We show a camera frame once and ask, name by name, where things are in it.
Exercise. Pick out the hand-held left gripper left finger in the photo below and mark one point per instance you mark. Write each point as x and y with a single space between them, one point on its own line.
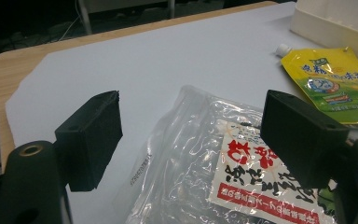
90 140

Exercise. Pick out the metal stand leg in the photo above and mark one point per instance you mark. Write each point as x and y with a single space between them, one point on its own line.
171 7
85 17

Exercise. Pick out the yellow spouted pouch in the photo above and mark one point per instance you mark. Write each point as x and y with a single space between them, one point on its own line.
332 81

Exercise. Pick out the clear plastic bag with label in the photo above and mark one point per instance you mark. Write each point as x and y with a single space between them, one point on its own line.
183 149

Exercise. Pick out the white plastic bin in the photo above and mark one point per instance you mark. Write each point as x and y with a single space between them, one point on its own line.
323 25

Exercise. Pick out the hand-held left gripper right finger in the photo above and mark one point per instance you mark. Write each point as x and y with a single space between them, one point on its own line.
304 140

